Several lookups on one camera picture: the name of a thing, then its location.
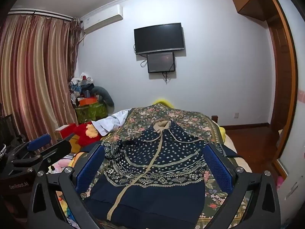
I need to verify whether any grey pillow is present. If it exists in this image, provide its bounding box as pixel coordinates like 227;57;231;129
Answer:
91;86;115;108

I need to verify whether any yellow pillow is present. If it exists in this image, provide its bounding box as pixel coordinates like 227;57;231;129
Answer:
152;97;174;108

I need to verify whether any pink plush toy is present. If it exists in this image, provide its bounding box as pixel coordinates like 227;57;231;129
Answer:
49;157;74;174

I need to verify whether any red plush toy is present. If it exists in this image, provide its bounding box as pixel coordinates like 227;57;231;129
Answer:
73;122;103;147

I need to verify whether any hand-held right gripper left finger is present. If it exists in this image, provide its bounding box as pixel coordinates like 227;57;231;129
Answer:
27;144;106;229

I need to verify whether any striped pink curtain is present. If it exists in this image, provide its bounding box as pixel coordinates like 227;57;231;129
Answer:
0;12;83;146

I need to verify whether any red box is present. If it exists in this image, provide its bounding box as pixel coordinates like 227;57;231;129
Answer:
55;123;77;140

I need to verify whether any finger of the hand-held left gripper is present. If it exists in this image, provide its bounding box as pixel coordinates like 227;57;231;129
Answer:
13;134;51;156
12;139;72;168

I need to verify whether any beige printed blanket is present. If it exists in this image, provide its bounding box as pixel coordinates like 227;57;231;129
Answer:
224;134;253;174

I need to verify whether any navy patterned knit cardigan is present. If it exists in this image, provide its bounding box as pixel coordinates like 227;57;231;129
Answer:
82;118;239;229

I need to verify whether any pile of household clutter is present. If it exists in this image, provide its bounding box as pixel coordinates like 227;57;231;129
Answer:
69;73;100;106

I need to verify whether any wooden overhead cabinet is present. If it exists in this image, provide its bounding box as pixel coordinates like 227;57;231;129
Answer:
230;0;279;22

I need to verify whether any white cloth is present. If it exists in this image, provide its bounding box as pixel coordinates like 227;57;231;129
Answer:
92;108;131;136

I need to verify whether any wooden door frame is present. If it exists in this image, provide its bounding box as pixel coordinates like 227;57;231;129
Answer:
264;0;298;167

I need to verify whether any black wall television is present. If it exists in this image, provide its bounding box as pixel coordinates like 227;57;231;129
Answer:
133;23;186;55

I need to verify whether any small black wall monitor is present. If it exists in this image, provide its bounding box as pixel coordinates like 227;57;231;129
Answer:
146;52;176;74

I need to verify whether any colourful printed cloth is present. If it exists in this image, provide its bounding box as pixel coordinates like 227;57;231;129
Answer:
56;191;79;229

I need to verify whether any orange box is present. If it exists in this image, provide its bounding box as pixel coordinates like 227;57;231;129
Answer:
79;97;98;106

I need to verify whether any white air conditioner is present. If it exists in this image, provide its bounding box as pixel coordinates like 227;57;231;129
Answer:
80;4;124;35

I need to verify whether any curtain rail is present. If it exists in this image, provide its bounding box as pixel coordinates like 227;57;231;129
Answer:
8;8;73;21

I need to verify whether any green floral blanket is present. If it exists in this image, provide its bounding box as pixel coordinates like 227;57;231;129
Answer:
81;102;241;229

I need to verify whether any small pink object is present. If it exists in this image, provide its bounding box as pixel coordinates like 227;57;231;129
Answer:
276;175;285;191

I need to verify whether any white door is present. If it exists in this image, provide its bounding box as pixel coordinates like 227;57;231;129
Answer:
272;0;305;229

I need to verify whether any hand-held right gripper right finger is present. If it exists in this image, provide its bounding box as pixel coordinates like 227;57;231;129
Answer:
202;143;282;229

